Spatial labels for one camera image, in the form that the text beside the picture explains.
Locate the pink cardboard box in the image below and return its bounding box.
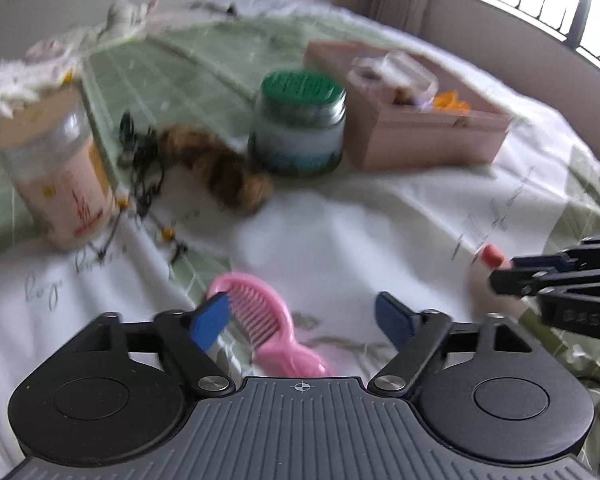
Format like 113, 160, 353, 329
304, 41, 512, 171

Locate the pink plastic comb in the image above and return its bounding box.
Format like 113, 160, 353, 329
208, 272, 330, 377

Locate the green lid glass jar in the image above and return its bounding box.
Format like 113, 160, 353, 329
248, 70, 347, 178

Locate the white tissue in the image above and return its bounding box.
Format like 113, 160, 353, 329
379, 50, 439, 104

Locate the pink labelled plastic jar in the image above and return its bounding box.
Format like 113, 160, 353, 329
0, 87, 114, 250

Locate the brown furry tail keychain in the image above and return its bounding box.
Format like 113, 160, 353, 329
157, 124, 274, 214

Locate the pink fluffy headband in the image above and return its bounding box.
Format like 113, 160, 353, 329
352, 58, 408, 87

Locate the black usb cable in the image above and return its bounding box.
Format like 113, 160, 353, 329
116, 109, 169, 212

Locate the light green plush toy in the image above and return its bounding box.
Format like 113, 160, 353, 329
99, 0, 159, 38

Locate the pink eraser red tip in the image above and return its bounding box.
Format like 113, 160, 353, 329
470, 243, 512, 281

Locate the black beaded cord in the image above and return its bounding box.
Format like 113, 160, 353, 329
86, 194, 192, 266

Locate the white fringed blanket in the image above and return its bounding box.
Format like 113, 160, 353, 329
0, 25, 143, 125

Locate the green white bedsheet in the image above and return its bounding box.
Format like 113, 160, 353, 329
0, 3, 600, 478

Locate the orange paper flower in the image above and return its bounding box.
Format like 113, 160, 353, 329
431, 91, 471, 113

